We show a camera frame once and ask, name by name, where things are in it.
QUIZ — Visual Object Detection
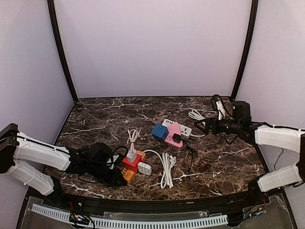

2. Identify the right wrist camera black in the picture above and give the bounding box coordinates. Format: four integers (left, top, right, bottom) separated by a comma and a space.
232, 101, 251, 119

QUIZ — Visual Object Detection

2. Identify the black frame right post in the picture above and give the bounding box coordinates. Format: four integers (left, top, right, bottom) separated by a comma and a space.
230, 0, 259, 101

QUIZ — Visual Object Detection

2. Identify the red cube socket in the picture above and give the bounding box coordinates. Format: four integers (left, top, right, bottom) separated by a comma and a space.
122, 154, 142, 173

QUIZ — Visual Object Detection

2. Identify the blue cube socket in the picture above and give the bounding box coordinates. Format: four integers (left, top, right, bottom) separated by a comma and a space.
151, 124, 169, 142

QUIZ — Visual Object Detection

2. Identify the black frame post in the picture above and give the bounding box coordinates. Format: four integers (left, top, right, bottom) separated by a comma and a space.
230, 0, 259, 101
47, 0, 78, 103

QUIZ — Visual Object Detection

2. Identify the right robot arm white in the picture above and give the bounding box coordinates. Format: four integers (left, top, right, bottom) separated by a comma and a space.
194, 118, 305, 205

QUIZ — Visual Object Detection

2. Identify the black TP-Link adapter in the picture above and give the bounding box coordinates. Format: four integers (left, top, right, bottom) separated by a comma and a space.
172, 133, 182, 144

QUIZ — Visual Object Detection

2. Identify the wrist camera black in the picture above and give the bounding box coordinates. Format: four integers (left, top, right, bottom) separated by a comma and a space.
90, 143, 113, 163
232, 101, 251, 119

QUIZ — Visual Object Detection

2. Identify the black frame left post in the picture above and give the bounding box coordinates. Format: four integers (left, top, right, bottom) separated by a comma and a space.
47, 0, 78, 103

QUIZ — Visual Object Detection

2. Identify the white slotted cable duct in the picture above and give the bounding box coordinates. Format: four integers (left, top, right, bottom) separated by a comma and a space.
31, 204, 228, 229

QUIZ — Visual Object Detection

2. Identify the white two-pin adapter plug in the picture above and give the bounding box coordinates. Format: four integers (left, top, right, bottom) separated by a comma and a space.
137, 162, 152, 176

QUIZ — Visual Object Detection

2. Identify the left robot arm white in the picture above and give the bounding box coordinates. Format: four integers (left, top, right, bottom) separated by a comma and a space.
0, 123, 127, 196

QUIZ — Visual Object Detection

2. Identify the orange power strip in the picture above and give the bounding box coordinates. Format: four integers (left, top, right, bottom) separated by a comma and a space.
122, 151, 146, 184

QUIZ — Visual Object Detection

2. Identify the pink triangular power strip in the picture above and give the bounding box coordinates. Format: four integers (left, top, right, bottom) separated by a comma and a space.
165, 122, 183, 149

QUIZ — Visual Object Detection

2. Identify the black adapter thin cable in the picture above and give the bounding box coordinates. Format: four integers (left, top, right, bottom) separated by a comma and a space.
181, 140, 198, 173

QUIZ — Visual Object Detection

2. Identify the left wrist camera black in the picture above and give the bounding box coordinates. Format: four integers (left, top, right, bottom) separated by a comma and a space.
90, 143, 113, 163

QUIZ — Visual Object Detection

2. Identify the white USB charger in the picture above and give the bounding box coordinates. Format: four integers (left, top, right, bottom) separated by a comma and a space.
126, 150, 137, 163

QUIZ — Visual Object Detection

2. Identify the white power strip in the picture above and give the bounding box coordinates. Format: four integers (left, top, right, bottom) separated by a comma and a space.
162, 119, 192, 139

